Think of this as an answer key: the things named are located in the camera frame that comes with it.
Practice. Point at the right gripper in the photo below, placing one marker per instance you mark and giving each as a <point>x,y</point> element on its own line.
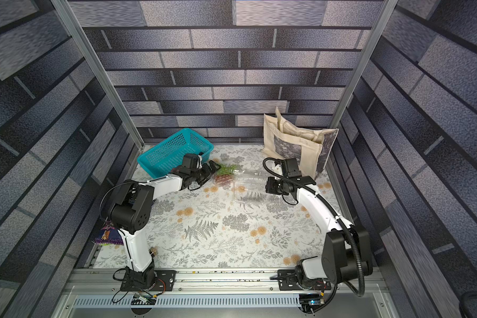
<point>273,187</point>

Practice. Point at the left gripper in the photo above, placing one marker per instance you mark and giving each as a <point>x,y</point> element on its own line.
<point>209,172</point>

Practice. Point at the teal plastic basket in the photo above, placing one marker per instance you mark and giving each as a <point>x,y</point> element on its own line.
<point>159,160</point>

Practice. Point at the red grape bunch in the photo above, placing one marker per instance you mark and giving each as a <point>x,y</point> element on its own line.
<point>223,181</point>

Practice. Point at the green grape bunch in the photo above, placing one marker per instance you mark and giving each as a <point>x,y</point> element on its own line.
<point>226,170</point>

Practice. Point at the clear clamshell container front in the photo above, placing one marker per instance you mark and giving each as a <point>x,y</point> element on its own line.
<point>232,175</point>

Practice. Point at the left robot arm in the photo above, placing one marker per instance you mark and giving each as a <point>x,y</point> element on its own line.
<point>131,210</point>

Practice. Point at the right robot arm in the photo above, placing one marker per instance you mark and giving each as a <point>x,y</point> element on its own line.
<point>346,257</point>

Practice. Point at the beige canvas tote bag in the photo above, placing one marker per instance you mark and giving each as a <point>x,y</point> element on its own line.
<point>310,148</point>

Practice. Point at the floral tablecloth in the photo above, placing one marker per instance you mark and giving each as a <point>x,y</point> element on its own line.
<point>206,228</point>

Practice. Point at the purple snack bag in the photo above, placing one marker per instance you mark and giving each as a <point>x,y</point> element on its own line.
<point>108,235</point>

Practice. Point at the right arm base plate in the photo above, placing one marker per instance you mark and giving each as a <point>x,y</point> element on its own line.
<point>291,280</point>

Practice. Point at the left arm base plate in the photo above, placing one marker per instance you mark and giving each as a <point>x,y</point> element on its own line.
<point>150,280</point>

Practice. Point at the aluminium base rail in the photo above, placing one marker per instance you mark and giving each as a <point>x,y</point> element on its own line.
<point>192,292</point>

